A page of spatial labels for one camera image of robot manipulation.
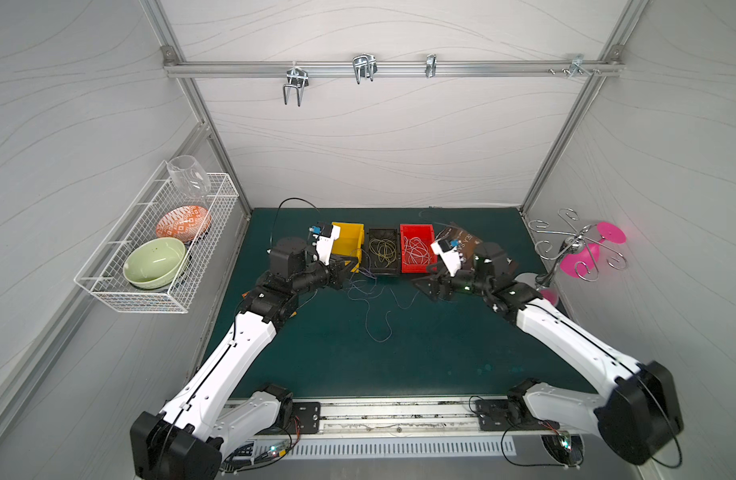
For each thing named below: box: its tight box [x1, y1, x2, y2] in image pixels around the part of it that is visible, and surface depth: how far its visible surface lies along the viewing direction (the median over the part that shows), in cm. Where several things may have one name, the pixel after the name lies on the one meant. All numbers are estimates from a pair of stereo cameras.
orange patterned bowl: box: [156, 205, 212, 244], surface depth 72 cm
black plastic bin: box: [366, 226, 400, 275], surface depth 106 cm
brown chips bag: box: [438, 226, 483, 265], surface depth 110 cm
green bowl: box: [123, 237, 186, 290], surface depth 63 cm
